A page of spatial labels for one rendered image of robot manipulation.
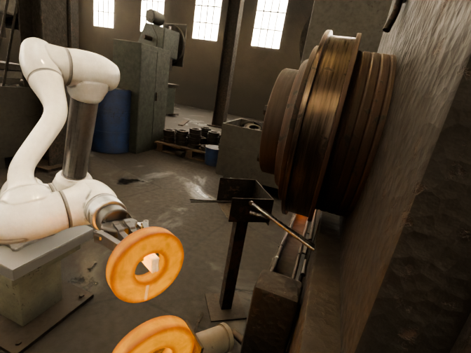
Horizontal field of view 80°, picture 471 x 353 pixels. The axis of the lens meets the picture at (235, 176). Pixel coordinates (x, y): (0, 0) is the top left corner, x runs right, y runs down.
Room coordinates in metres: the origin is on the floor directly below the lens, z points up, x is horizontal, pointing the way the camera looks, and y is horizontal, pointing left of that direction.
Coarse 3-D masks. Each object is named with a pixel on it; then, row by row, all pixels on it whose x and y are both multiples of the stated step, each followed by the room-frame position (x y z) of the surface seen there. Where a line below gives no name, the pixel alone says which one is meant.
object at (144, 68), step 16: (128, 48) 3.98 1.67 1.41; (144, 48) 3.99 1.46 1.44; (160, 48) 4.33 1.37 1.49; (128, 64) 3.98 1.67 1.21; (144, 64) 4.00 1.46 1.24; (160, 64) 4.34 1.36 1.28; (128, 80) 3.97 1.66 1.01; (144, 80) 4.02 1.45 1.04; (160, 80) 4.37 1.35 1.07; (144, 96) 4.04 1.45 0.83; (160, 96) 4.40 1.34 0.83; (144, 112) 4.06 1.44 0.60; (160, 112) 4.43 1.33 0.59; (144, 128) 4.08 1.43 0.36; (160, 128) 4.46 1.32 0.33; (144, 144) 4.10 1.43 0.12
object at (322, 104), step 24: (336, 48) 0.62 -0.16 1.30; (312, 72) 0.57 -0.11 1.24; (336, 72) 0.57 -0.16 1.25; (312, 96) 0.56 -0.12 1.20; (336, 96) 0.55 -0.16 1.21; (312, 120) 0.54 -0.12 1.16; (312, 144) 0.54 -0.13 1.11; (288, 168) 0.54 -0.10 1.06; (312, 168) 0.54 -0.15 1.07; (288, 192) 0.58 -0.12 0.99; (312, 192) 0.55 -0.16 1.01
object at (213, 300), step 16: (224, 192) 1.41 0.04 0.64; (240, 192) 1.44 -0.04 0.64; (256, 192) 1.42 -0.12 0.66; (224, 208) 1.30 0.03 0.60; (240, 208) 1.17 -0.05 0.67; (272, 208) 1.22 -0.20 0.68; (240, 224) 1.26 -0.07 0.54; (240, 240) 1.26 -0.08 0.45; (240, 256) 1.27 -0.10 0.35; (224, 272) 1.30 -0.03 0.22; (224, 288) 1.26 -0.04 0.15; (208, 304) 1.28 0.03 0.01; (224, 304) 1.26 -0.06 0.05; (240, 304) 1.32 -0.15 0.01; (224, 320) 1.19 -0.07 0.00
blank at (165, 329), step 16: (160, 320) 0.39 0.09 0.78; (176, 320) 0.41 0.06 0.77; (128, 336) 0.36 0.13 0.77; (144, 336) 0.36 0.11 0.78; (160, 336) 0.37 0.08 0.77; (176, 336) 0.39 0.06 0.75; (192, 336) 0.41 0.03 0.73; (112, 352) 0.35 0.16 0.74; (128, 352) 0.34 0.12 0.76; (144, 352) 0.35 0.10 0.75; (176, 352) 0.39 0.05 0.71
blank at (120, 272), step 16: (128, 240) 0.45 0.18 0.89; (144, 240) 0.46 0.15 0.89; (160, 240) 0.48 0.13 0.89; (176, 240) 0.50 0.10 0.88; (112, 256) 0.44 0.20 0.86; (128, 256) 0.44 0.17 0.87; (144, 256) 0.46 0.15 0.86; (160, 256) 0.50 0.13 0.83; (176, 256) 0.51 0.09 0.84; (112, 272) 0.42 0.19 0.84; (128, 272) 0.43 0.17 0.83; (160, 272) 0.48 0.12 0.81; (176, 272) 0.51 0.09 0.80; (112, 288) 0.42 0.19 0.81; (128, 288) 0.43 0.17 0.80; (144, 288) 0.46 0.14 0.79; (160, 288) 0.48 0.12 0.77
